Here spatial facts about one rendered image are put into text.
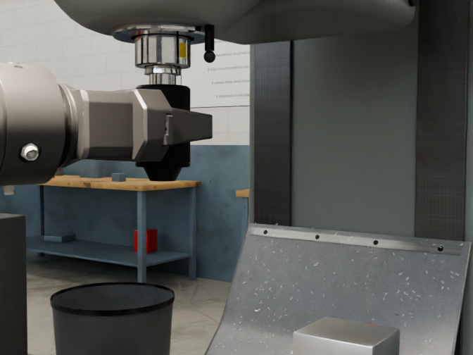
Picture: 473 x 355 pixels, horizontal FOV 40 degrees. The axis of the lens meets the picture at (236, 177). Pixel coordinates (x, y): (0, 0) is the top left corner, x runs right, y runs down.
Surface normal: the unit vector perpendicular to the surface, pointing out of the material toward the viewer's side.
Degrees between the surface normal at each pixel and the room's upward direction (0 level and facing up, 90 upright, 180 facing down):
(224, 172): 90
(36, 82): 50
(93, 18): 168
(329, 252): 63
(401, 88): 90
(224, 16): 129
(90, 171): 90
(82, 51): 90
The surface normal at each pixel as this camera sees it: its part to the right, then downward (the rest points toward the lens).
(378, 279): -0.51, -0.41
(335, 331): 0.00, -1.00
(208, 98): -0.57, 0.04
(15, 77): 0.44, -0.69
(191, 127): 0.64, 0.04
